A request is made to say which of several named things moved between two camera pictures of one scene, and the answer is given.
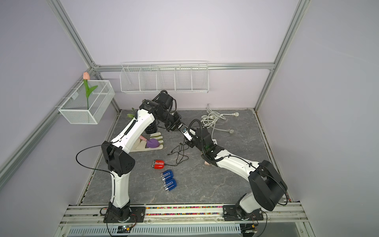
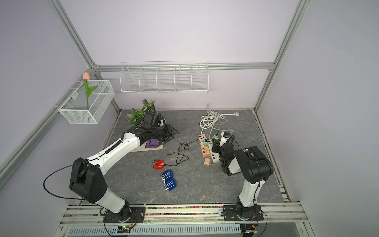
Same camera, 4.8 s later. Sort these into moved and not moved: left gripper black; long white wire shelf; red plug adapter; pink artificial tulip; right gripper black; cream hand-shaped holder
Moved: right gripper black; left gripper black
Not moved: pink artificial tulip; long white wire shelf; cream hand-shaped holder; red plug adapter
